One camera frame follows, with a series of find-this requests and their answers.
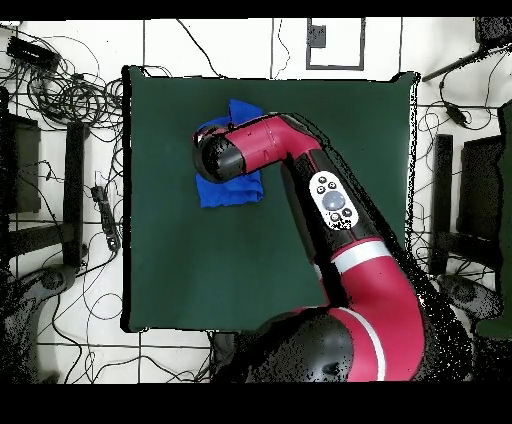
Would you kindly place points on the black power brick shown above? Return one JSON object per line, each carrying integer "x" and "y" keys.
{"x": 32, "y": 54}

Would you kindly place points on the black rod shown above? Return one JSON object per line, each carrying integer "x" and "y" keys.
{"x": 452, "y": 66}

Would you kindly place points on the grey stand foot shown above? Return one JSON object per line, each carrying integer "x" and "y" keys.
{"x": 56, "y": 278}
{"x": 468, "y": 292}

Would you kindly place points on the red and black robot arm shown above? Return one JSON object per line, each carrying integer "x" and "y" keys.
{"x": 272, "y": 140}

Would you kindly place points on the black box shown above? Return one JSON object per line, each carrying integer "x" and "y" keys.
{"x": 480, "y": 188}
{"x": 24, "y": 168}

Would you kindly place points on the blue laundry item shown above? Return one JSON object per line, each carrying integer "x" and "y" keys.
{"x": 232, "y": 194}

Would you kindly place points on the black stand bar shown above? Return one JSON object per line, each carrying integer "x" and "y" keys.
{"x": 73, "y": 192}
{"x": 442, "y": 192}

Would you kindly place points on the black power strip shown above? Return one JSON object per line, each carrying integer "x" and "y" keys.
{"x": 107, "y": 220}

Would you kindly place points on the dark green table cloth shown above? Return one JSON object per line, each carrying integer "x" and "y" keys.
{"x": 506, "y": 200}
{"x": 180, "y": 260}

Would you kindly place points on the grey floor frame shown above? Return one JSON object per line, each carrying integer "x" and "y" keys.
{"x": 308, "y": 44}

